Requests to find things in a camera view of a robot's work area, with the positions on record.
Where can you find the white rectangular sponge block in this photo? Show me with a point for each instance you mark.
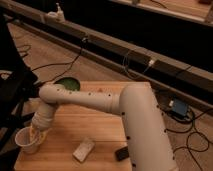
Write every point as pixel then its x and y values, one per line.
pixel 83 149

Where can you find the black chair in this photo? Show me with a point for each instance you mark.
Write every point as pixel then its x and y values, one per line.
pixel 14 90

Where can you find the blue power box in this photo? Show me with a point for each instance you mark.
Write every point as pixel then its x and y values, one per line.
pixel 178 108

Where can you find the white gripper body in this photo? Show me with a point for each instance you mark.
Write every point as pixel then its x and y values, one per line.
pixel 43 118

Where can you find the long dark metal rail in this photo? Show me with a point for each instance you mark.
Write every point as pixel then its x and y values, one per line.
pixel 117 26

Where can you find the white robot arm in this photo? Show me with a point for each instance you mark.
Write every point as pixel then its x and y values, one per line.
pixel 149 146

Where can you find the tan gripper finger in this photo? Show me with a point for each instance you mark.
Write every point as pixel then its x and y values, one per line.
pixel 32 133
pixel 43 135

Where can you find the black smartphone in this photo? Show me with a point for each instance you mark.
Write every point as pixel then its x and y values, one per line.
pixel 122 154

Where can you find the green ceramic bowl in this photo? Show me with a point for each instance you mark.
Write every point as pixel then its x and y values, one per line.
pixel 69 83

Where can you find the white device on rail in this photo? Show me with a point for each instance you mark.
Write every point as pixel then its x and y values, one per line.
pixel 58 15

